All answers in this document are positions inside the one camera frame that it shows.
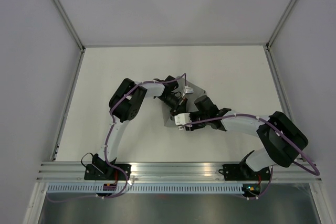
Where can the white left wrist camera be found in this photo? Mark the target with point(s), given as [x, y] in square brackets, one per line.
[187, 90]

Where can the left aluminium frame post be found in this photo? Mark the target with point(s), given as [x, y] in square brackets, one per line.
[68, 24]

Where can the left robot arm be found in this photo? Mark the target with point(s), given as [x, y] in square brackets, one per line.
[125, 105]

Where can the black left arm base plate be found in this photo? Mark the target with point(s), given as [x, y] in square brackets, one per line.
[93, 173]

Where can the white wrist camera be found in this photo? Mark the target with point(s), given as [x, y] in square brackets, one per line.
[182, 120]
[187, 90]

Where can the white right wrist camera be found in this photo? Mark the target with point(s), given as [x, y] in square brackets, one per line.
[182, 120]

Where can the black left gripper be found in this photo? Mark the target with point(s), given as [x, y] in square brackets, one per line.
[180, 107]

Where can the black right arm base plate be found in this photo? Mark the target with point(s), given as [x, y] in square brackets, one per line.
[236, 172]

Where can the grey cloth napkin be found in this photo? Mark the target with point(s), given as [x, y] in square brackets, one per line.
[168, 120]

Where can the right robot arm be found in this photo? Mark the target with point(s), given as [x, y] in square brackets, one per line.
[278, 134]

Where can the aluminium frame post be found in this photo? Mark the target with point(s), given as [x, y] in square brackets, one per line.
[284, 16]
[68, 24]

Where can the right aluminium frame post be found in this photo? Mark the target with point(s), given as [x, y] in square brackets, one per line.
[284, 16]

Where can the aluminium front rail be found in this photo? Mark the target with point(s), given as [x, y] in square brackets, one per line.
[168, 172]

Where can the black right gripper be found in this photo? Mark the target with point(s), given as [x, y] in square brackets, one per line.
[193, 127]

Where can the white slotted cable duct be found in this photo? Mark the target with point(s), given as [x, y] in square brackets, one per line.
[148, 188]

